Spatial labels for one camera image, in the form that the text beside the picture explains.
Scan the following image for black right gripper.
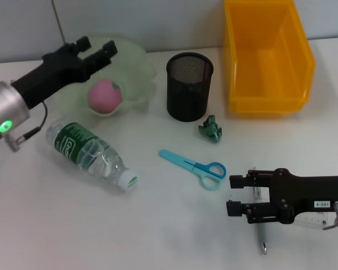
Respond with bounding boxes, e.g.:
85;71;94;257
226;168;338;224

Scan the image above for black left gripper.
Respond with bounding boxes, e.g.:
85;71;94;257
11;35;118;109

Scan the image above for pink peach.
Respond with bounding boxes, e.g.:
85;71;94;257
87;79;123;114

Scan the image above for blue scissors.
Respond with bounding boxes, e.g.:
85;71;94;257
158;149;228;191

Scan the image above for green plastic wrapper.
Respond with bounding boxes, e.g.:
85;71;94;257
197;114;224;144

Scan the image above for clear green-label water bottle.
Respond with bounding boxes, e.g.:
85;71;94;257
46;118;138;193

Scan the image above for silver ballpoint pen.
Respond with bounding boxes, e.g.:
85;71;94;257
253;185;268;255

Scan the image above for pale green glass fruit plate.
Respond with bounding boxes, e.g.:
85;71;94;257
43;35;158;118

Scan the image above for clear plastic ruler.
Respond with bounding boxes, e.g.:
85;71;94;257
228;190;338;231

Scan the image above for black mesh pen holder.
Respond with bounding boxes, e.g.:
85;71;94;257
166;52;214;123

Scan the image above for yellow plastic bin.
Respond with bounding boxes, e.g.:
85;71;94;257
224;0;316;114

